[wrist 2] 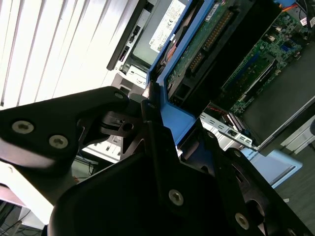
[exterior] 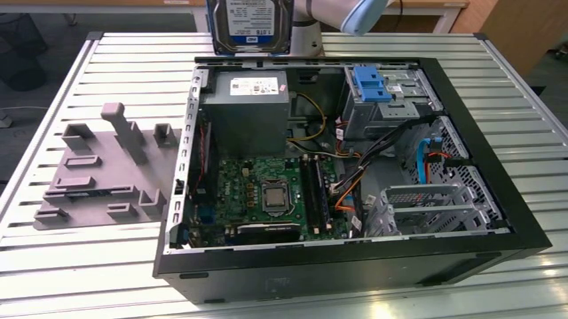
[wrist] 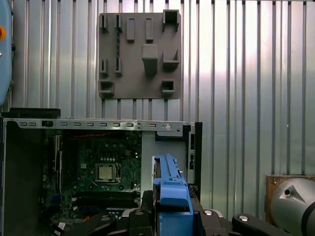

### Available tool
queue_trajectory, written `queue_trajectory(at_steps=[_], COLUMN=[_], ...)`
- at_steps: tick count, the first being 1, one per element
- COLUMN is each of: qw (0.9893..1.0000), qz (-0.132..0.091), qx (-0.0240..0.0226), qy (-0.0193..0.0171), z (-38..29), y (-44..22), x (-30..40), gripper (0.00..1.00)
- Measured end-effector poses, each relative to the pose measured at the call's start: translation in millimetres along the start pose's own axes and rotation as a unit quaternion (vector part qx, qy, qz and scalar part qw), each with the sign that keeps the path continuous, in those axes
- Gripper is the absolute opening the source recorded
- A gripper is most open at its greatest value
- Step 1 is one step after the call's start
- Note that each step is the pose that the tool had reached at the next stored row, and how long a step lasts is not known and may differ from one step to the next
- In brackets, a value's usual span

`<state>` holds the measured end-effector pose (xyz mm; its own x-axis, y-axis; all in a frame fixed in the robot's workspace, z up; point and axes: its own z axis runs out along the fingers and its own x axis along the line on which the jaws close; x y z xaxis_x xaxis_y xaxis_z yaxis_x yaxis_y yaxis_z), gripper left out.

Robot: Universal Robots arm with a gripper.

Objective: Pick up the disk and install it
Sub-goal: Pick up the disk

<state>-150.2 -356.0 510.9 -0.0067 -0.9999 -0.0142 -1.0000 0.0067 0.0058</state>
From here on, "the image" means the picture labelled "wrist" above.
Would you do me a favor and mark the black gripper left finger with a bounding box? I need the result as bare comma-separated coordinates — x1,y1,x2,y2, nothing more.
82,189,158,236

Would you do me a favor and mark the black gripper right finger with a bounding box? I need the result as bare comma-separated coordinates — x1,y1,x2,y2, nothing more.
193,196,293,236

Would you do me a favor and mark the hard disk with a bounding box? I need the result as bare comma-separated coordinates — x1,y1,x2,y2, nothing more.
152,153,195,236

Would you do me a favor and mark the CPU socket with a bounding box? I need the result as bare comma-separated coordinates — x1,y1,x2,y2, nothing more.
92,161,123,185

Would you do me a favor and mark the grey power supply box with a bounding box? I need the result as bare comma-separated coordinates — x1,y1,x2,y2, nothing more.
141,130,188,197

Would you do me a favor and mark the silver CPU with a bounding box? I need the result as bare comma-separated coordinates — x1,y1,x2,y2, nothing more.
95,164,118,182

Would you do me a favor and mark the green motherboard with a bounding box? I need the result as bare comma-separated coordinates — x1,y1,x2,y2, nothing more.
43,130,142,214

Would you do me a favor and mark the black graphics card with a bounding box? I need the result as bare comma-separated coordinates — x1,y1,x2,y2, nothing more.
45,134,63,195

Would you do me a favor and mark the black PC case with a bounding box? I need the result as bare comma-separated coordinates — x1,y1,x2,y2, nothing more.
0,108,204,236

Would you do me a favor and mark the grey parts rack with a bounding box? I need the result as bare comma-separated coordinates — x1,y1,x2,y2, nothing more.
98,9,183,100

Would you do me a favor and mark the blue RAM stick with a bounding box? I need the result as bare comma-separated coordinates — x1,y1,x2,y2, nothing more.
115,14,122,72

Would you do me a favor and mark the pale blue teach pendant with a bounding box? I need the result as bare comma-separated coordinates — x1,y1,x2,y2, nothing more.
0,0,14,109

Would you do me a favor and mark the black cable bundle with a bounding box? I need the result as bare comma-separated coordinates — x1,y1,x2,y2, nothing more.
48,211,99,236

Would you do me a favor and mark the thin red wire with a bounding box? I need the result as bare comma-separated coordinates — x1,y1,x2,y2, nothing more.
66,131,113,138

